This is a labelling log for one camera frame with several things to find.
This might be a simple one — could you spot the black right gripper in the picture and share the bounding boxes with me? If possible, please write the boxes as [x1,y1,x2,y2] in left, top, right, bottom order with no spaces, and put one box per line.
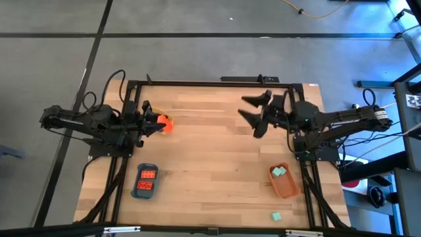
[237,90,295,140]

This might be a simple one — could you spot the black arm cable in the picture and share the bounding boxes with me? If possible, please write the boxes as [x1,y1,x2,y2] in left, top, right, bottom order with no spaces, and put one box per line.
[81,68,128,112]
[362,88,377,108]

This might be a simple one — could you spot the yellow floor cable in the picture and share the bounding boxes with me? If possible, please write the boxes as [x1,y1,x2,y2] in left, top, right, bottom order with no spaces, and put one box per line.
[280,0,350,19]

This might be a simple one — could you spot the red round object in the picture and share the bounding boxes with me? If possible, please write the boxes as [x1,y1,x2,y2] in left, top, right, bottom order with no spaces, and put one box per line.
[341,179,361,189]

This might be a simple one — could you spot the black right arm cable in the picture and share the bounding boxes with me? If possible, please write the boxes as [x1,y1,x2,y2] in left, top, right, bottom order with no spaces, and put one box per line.
[362,88,377,108]

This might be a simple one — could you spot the black headphones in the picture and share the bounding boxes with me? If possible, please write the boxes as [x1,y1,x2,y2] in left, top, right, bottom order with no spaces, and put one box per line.
[367,185,386,209]

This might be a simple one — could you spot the black-and-white fiducial tag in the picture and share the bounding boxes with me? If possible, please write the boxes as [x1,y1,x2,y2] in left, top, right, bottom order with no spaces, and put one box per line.
[405,93,421,109]

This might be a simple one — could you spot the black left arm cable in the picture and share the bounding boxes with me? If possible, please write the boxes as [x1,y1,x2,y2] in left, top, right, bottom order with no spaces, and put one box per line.
[81,68,128,112]

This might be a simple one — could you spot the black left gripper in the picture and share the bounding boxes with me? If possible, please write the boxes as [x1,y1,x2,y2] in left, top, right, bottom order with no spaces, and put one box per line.
[124,99,166,147]

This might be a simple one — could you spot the black flat bar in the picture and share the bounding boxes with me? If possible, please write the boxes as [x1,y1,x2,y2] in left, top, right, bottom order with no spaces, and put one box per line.
[220,76,280,84]

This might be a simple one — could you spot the black aluminium table frame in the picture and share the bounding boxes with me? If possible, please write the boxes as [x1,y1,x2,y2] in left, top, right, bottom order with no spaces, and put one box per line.
[74,74,355,237]

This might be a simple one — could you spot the orange plastic bin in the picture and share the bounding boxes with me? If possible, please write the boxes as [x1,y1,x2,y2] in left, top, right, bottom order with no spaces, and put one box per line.
[267,161,301,200]

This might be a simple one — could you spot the grey cabinet with tag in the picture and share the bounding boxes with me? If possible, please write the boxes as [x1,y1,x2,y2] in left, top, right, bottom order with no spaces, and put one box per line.
[393,80,421,174]

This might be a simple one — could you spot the silver metal frame bracket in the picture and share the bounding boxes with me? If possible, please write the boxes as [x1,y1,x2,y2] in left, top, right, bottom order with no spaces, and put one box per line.
[103,226,141,234]
[285,229,325,237]

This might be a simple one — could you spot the blue plastic bin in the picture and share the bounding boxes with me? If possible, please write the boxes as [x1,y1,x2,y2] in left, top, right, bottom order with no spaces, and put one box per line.
[130,163,159,200]

